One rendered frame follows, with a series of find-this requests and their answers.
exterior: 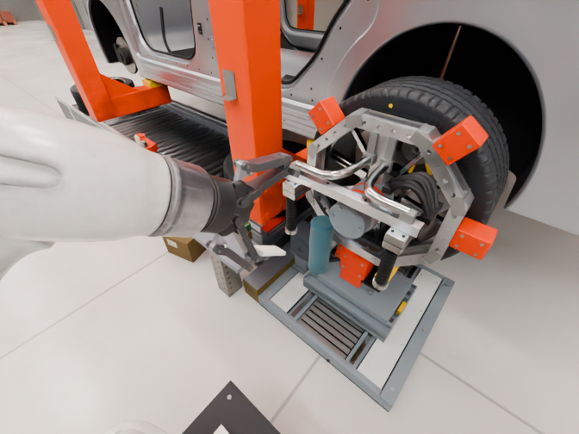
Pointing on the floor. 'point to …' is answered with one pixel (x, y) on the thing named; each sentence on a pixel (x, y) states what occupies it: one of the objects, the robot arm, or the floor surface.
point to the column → (226, 276)
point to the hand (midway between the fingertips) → (289, 216)
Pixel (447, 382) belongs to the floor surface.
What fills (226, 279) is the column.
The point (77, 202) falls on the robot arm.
